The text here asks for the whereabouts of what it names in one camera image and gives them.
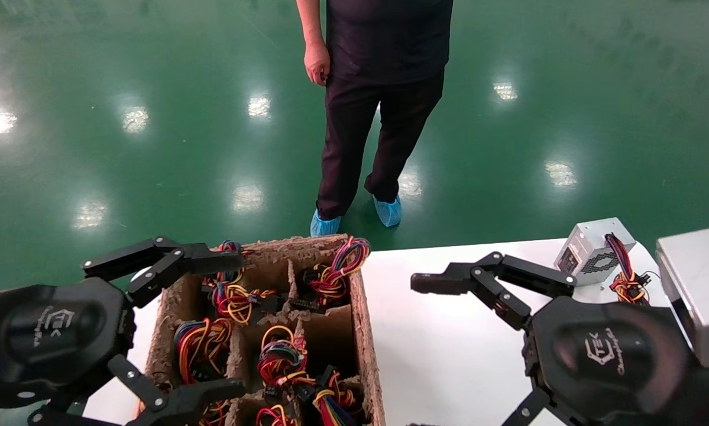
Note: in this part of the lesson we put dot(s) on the person in black clothes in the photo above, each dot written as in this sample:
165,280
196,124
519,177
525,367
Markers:
384,59

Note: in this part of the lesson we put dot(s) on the blue shoe cover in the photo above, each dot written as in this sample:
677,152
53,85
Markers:
324,226
388,212

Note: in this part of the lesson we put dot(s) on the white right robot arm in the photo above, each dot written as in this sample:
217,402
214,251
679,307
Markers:
697,284

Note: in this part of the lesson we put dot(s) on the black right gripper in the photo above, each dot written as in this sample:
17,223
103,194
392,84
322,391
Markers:
602,355

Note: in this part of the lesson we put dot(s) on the person's right hand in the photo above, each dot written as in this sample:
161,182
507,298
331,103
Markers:
317,62

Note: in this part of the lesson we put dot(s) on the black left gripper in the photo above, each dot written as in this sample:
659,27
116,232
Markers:
52,337

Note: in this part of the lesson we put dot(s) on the brown cardboard divider box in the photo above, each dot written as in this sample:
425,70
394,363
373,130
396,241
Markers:
366,343

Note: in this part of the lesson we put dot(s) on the person's right forearm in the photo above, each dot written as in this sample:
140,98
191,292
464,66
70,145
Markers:
311,23

